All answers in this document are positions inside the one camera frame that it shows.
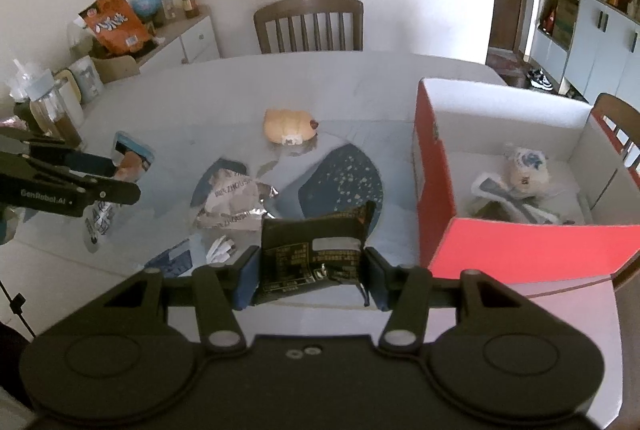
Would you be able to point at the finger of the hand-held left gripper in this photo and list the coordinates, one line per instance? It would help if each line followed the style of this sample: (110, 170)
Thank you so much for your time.
(117, 193)
(95, 164)

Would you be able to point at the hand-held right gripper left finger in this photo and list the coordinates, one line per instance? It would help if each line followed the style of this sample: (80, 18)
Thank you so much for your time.
(245, 280)

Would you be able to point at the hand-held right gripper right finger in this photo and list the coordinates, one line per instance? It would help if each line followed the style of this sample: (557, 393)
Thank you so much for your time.
(377, 280)

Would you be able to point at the small bread snack packet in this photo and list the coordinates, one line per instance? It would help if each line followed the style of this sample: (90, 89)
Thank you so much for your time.
(131, 157)

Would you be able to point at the black snack packet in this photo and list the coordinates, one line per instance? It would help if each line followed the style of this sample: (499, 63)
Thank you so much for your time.
(300, 255)

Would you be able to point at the white grey plastic packet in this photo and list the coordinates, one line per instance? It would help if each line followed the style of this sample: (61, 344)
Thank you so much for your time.
(495, 187)

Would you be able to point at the red cardboard box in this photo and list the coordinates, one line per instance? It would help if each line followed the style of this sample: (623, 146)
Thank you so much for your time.
(525, 250)

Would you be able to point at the tan hamster toy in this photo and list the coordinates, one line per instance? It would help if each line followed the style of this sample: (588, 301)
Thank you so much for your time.
(287, 124)

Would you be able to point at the white wrapper with blue print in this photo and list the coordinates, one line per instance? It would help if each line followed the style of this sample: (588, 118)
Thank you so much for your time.
(527, 164)

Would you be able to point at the white marble desktop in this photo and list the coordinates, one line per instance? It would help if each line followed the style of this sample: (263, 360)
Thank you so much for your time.
(325, 79)

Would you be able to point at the clear white printed packet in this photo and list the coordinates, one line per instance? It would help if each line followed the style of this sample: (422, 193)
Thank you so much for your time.
(102, 222)

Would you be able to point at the white crumpled paper scrap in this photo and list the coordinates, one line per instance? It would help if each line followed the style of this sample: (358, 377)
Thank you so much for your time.
(220, 249)

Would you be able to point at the glass bottle with brown drink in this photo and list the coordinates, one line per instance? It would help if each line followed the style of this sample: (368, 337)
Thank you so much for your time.
(57, 114)

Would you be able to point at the blue white packet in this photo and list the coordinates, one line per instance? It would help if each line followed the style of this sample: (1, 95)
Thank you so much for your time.
(172, 260)

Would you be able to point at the tan cardboard box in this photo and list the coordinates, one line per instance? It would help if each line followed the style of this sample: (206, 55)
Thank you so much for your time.
(117, 68)

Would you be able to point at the dark blue speckled placemat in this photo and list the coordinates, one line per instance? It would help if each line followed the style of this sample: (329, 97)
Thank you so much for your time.
(345, 180)

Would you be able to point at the black stand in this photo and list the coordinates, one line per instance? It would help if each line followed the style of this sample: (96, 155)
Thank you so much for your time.
(17, 305)

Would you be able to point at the orange snack bag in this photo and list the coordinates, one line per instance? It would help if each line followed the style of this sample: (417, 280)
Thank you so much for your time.
(115, 24)

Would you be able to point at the white sideboard cabinet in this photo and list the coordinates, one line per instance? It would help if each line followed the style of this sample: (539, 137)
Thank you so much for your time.
(185, 42)

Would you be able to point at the blue globe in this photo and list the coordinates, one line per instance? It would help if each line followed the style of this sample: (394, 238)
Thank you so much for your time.
(146, 4)

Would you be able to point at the red-lidded jar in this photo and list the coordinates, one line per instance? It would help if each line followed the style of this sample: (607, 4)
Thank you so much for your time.
(190, 4)

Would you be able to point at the brown wooden slatted chair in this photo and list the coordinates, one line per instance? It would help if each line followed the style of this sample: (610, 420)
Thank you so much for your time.
(307, 24)

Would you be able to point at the pair of shoes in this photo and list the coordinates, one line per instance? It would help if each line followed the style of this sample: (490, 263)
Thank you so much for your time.
(539, 79)

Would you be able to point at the green printed cardboard box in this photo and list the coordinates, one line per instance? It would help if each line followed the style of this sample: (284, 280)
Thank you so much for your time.
(566, 22)

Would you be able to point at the light blue wall cabinet unit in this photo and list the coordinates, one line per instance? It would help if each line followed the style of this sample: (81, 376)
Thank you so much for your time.
(600, 44)

